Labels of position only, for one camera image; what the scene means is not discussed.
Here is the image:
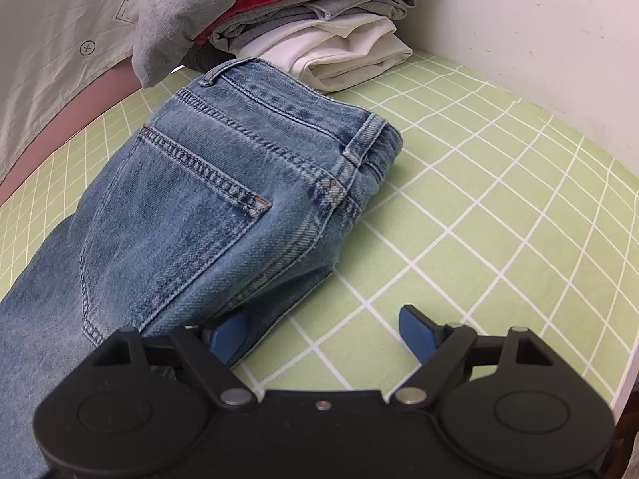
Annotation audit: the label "blue denim jeans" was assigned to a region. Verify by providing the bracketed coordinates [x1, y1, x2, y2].
[1, 58, 403, 478]

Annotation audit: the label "green grid mat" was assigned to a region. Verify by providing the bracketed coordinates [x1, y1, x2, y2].
[0, 49, 639, 410]

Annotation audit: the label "white folded garment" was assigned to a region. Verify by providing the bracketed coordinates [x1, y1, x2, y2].
[234, 12, 413, 93]

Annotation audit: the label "grey folded t-shirt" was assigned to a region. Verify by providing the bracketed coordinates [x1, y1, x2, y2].
[204, 0, 416, 52]

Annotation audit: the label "grey printed bed sheet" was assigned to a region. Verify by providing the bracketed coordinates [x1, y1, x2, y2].
[1, 0, 134, 174]

